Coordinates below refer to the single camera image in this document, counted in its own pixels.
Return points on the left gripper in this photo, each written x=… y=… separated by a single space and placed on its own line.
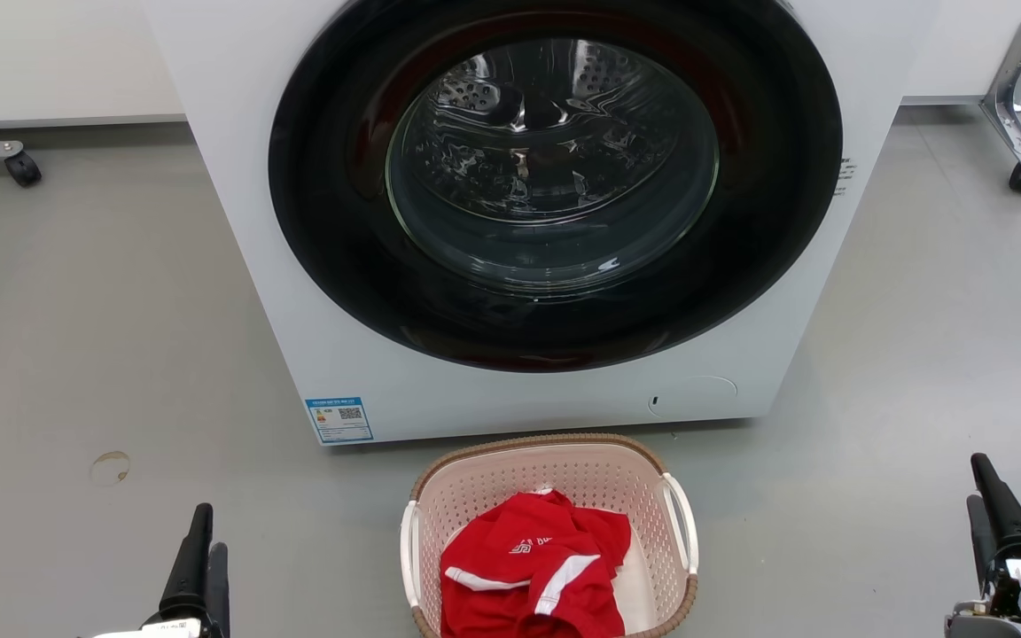
x=165 y=627

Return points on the beige perforated laundry basket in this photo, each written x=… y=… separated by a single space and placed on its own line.
x=510 y=474

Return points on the blue energy label sticker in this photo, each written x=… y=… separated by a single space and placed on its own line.
x=339 y=420

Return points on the red garment with white stripes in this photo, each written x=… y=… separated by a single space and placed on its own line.
x=519 y=567

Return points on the round white filter cover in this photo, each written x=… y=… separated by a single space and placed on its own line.
x=697 y=396

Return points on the white cloth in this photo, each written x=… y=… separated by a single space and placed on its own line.
x=636 y=589

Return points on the round black washer door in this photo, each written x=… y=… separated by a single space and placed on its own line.
x=333 y=221

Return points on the white front-load washing machine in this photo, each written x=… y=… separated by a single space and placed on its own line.
x=236 y=195

